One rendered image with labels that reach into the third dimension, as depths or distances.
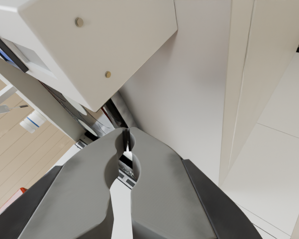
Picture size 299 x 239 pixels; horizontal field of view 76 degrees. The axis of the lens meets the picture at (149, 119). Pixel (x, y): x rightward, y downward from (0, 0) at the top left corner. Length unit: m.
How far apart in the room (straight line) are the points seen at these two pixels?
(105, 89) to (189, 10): 0.12
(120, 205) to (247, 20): 0.63
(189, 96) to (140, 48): 0.15
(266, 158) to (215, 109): 0.45
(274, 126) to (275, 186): 0.22
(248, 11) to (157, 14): 0.10
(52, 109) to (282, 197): 0.81
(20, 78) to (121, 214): 0.55
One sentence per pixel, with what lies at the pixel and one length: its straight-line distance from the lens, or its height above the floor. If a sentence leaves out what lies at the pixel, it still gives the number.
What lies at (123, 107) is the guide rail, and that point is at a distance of 0.53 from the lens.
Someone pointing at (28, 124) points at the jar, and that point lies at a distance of 1.05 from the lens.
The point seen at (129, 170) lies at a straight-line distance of 0.74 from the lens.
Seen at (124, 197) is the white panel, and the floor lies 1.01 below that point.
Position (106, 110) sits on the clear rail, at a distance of 0.41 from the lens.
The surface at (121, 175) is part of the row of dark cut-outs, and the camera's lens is 0.75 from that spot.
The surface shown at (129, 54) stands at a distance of 0.19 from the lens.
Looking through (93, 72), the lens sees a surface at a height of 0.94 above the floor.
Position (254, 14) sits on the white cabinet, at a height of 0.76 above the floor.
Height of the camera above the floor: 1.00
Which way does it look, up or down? 21 degrees down
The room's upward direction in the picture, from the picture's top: 140 degrees counter-clockwise
